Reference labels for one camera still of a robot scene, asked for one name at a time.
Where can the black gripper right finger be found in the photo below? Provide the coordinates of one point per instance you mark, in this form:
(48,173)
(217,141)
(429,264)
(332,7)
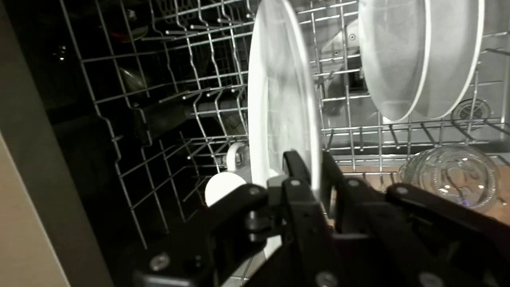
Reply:
(424,233)

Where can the small white rack wheel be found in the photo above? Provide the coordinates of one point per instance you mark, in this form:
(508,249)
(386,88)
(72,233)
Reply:
(236,157)

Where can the clear drinking glass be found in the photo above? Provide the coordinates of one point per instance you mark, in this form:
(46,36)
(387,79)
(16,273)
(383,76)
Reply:
(456,178)

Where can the white round dinner plate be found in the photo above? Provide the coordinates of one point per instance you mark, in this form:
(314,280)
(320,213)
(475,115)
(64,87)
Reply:
(456,53)
(392,53)
(281,106)

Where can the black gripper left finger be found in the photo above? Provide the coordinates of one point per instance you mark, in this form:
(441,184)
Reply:
(239,240)

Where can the dark dishwasher tub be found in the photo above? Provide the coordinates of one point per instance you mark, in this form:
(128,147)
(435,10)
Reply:
(80,80)

